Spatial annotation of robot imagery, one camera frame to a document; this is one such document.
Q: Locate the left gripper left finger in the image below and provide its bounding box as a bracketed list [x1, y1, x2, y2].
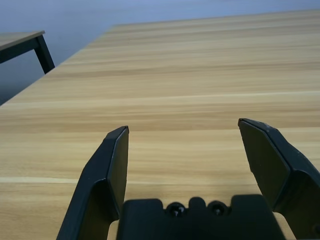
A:
[56, 125, 130, 240]

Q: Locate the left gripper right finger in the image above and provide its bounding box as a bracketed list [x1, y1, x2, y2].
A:
[238, 118, 320, 240]

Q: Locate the wooden side table black frame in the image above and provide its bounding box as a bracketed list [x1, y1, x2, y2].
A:
[0, 30, 56, 75]

